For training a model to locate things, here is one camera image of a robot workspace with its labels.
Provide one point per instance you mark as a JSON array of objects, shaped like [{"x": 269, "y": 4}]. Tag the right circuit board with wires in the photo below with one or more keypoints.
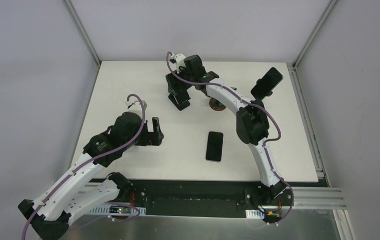
[{"x": 273, "y": 215}]

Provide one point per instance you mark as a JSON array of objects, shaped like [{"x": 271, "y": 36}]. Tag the teal smartphone on pole stand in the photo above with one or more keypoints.
[{"x": 272, "y": 74}]

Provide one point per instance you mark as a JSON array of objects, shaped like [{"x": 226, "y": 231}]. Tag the round wooden base phone stand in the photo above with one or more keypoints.
[{"x": 216, "y": 105}]

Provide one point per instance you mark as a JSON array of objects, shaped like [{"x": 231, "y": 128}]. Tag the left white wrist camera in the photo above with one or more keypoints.
[{"x": 137, "y": 107}]

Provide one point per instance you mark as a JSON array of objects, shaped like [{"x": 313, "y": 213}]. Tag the black pole phone stand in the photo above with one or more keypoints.
[{"x": 263, "y": 88}]

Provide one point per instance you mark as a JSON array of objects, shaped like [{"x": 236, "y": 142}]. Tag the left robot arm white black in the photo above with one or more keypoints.
[{"x": 52, "y": 213}]

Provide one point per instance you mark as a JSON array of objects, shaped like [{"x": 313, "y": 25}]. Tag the circuit board with wires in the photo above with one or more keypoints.
[
  {"x": 273, "y": 215},
  {"x": 122, "y": 209}
]

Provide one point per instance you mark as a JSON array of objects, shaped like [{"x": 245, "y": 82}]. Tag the right white slotted cable duct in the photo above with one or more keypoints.
[{"x": 255, "y": 214}]

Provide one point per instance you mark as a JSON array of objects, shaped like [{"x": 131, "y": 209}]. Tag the purple smartphone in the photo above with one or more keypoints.
[{"x": 214, "y": 146}]

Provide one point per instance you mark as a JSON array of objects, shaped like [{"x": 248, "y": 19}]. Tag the black folding phone stand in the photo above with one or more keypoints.
[{"x": 181, "y": 102}]

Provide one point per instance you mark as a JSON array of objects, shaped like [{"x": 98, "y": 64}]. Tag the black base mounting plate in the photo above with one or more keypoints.
[{"x": 212, "y": 199}]

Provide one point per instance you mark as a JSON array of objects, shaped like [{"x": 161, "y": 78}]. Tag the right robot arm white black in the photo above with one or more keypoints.
[{"x": 254, "y": 125}]

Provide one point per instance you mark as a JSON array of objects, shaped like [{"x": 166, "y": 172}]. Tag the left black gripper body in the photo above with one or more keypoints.
[{"x": 150, "y": 136}]

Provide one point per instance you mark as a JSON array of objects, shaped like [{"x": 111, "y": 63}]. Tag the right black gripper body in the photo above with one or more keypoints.
[{"x": 175, "y": 90}]

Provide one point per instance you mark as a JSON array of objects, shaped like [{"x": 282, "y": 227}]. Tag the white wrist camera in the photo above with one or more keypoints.
[
  {"x": 137, "y": 107},
  {"x": 178, "y": 61}
]

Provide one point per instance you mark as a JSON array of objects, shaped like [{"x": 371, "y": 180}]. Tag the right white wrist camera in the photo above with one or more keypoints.
[{"x": 178, "y": 61}]

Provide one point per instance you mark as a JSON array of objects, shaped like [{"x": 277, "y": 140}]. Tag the left circuit board with wires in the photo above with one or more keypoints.
[{"x": 122, "y": 209}]

